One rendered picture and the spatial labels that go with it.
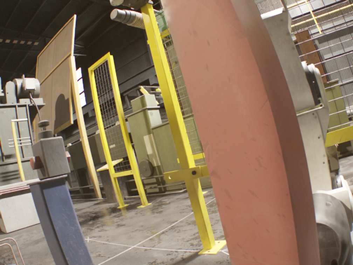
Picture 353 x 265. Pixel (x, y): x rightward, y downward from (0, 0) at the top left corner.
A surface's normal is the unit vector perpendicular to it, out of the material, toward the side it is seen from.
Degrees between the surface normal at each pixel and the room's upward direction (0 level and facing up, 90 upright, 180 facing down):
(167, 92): 90
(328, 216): 33
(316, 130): 64
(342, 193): 55
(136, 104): 90
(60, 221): 90
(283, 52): 97
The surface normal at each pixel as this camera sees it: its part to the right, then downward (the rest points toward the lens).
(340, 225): 0.48, -0.73
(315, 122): -0.56, -0.37
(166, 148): -0.56, 0.08
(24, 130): 0.79, -0.25
